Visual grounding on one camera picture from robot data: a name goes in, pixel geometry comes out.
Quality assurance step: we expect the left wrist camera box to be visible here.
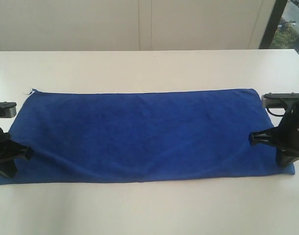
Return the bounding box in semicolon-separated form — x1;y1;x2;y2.
0;102;17;118

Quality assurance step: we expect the beige wall panel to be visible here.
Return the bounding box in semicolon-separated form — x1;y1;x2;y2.
0;0;275;51

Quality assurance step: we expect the black window frame post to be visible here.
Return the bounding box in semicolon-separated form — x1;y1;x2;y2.
259;0;287;49

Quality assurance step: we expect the blue towel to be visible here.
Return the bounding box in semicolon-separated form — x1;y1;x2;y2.
0;89;295;185

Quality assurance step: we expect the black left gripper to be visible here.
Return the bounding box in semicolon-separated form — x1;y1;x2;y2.
0;128;34;178

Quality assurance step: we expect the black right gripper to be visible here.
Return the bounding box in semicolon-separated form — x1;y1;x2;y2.
249;99;299;168

